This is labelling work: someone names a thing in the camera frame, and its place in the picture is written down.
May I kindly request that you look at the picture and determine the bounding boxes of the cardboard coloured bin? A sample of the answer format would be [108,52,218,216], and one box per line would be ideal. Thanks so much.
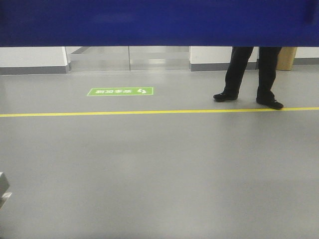
[277,47,297,71]

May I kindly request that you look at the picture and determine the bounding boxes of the large blue plastic bin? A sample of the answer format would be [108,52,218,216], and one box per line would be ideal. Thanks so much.
[0,0,319,47]

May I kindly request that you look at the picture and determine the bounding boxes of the person in black trousers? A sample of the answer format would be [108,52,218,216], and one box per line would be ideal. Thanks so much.
[213,46,284,110]

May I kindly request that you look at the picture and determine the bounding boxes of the green floor sign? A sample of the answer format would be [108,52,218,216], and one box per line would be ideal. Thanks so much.
[87,87,154,96]

